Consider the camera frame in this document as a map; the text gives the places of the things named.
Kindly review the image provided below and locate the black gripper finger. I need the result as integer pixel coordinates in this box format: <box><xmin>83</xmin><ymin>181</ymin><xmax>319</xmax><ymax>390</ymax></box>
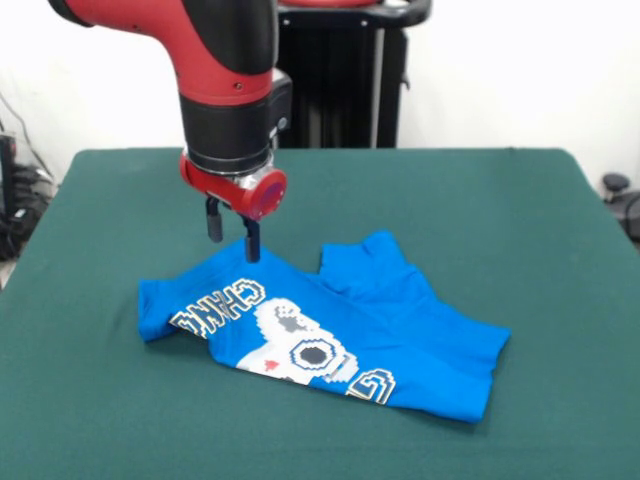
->
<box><xmin>240</xmin><ymin>214</ymin><xmax>262</xmax><ymax>265</ymax></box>
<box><xmin>202</xmin><ymin>196</ymin><xmax>224</xmax><ymax>244</ymax></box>

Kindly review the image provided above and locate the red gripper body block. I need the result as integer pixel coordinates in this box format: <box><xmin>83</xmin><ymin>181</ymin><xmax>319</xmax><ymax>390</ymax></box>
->
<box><xmin>178</xmin><ymin>153</ymin><xmax>288</xmax><ymax>223</ymax></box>

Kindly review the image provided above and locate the blue printed t-shirt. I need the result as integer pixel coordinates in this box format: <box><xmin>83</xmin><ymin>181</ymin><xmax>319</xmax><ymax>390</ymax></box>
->
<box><xmin>137</xmin><ymin>229</ymin><xmax>512</xmax><ymax>425</ymax></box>

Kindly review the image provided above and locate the dark green table cloth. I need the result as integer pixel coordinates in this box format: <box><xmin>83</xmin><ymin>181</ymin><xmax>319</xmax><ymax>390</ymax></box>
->
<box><xmin>0</xmin><ymin>146</ymin><xmax>640</xmax><ymax>480</ymax></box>

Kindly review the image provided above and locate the gray office chair base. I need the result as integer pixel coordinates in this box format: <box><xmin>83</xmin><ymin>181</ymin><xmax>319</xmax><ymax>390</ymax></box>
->
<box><xmin>601</xmin><ymin>172</ymin><xmax>640</xmax><ymax>239</ymax></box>

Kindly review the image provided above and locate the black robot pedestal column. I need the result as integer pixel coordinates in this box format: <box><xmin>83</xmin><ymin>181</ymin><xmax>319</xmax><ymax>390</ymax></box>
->
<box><xmin>274</xmin><ymin>0</ymin><xmax>431</xmax><ymax>150</ymax></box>

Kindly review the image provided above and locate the black cable pile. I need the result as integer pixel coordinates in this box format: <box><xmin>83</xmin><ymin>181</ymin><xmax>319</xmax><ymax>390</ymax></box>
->
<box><xmin>0</xmin><ymin>162</ymin><xmax>56</xmax><ymax>262</ymax></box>

